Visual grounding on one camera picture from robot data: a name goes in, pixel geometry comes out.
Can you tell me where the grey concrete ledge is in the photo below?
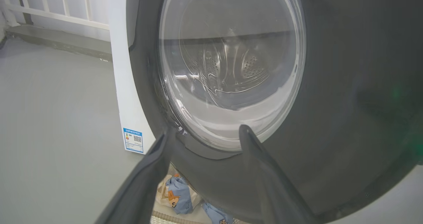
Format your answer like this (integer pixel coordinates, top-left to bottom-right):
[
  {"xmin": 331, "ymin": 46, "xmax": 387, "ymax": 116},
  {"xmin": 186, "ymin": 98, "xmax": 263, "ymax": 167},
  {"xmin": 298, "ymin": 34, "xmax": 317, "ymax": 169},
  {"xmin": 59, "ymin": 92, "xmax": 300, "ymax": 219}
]
[{"xmin": 4, "ymin": 23, "xmax": 113, "ymax": 62}]

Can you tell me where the dark grey round washer door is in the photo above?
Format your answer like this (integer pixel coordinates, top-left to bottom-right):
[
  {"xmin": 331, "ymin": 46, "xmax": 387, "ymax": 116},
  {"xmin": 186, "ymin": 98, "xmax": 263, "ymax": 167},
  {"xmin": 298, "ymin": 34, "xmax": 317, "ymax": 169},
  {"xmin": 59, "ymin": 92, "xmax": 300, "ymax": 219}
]
[{"xmin": 127, "ymin": 0, "xmax": 423, "ymax": 224}]

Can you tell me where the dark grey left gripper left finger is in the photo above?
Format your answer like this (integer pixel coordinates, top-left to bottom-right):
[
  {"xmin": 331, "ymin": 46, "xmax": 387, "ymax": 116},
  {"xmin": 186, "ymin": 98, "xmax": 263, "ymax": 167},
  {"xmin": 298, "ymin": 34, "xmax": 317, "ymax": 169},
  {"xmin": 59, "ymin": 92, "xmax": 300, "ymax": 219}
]
[{"xmin": 95, "ymin": 128, "xmax": 178, "ymax": 224}]

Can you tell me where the blue cartoon print garment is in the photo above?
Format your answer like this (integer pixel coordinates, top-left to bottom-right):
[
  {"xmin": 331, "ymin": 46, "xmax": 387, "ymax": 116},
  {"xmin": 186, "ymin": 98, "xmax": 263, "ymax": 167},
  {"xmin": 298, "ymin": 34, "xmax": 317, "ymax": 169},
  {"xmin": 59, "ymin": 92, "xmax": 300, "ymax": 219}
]
[{"xmin": 165, "ymin": 174, "xmax": 234, "ymax": 224}]

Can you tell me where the steel perforated washer drum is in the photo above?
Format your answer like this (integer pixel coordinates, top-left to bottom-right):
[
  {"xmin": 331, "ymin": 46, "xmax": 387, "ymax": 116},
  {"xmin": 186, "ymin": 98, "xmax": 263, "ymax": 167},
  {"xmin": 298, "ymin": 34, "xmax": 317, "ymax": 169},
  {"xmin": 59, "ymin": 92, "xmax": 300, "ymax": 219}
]
[{"xmin": 180, "ymin": 31, "xmax": 275, "ymax": 95}]

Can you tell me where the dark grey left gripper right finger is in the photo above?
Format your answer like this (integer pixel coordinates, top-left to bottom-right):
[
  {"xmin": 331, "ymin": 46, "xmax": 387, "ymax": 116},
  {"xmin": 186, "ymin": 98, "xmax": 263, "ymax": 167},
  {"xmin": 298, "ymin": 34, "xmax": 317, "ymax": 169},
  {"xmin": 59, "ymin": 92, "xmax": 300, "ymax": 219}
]
[{"xmin": 239, "ymin": 124, "xmax": 318, "ymax": 224}]

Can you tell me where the cream fabric garment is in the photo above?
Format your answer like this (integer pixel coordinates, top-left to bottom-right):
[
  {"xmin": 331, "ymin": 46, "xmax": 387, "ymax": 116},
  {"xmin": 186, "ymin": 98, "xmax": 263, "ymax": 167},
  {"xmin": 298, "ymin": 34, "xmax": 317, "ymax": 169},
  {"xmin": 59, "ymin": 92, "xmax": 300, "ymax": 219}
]
[{"xmin": 155, "ymin": 174, "xmax": 202, "ymax": 212}]

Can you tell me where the white metal railing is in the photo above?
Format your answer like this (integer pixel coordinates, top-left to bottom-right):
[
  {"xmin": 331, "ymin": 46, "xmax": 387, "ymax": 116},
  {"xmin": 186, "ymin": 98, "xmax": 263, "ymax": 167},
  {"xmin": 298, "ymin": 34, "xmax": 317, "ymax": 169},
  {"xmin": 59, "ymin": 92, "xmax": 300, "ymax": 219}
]
[{"xmin": 0, "ymin": 0, "xmax": 111, "ymax": 31}]

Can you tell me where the white front-load washing machine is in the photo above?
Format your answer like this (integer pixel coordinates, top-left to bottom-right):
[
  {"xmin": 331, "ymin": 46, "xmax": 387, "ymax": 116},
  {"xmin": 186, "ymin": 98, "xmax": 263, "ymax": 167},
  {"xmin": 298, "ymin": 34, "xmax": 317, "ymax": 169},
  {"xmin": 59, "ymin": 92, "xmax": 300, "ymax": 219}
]
[{"xmin": 108, "ymin": 0, "xmax": 423, "ymax": 224}]

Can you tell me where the blue energy label sticker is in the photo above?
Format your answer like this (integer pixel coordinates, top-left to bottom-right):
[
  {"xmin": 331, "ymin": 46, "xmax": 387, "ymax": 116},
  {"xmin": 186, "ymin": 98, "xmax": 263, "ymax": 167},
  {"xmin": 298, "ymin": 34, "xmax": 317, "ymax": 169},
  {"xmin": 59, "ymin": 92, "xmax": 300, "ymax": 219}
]
[{"xmin": 123, "ymin": 128, "xmax": 144, "ymax": 154}]

